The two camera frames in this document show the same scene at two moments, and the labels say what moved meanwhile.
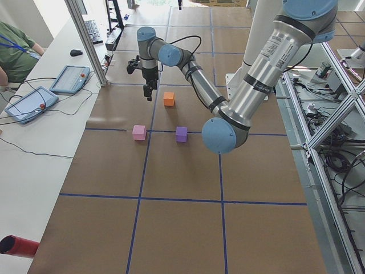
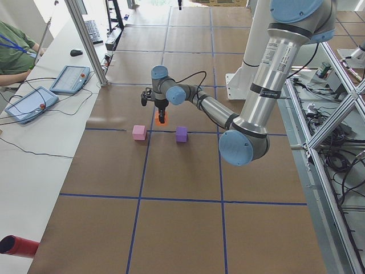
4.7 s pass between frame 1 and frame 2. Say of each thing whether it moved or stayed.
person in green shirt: stayed
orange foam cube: moved
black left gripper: moved
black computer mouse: stayed
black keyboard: stayed
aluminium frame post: stayed
